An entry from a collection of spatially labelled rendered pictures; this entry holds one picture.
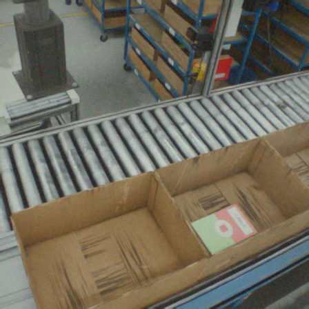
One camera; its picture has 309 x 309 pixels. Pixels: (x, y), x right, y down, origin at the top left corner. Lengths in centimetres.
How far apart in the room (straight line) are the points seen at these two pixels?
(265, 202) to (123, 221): 47
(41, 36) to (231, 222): 108
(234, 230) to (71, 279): 46
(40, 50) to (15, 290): 102
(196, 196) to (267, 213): 24
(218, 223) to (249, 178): 29
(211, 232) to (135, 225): 22
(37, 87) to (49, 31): 28
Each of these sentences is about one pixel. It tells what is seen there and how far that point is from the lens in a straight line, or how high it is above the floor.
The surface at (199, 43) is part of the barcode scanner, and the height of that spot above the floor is 102.
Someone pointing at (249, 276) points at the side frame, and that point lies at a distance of 100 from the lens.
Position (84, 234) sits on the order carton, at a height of 88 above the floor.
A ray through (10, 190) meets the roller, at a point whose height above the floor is 75.
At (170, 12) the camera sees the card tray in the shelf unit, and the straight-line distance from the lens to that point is 242.
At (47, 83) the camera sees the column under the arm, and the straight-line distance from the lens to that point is 171.
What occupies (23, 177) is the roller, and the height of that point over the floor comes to 75.
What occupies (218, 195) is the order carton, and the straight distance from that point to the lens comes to 116.
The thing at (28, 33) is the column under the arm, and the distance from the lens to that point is 156.
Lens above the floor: 177
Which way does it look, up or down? 47 degrees down
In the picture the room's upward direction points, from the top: 9 degrees clockwise
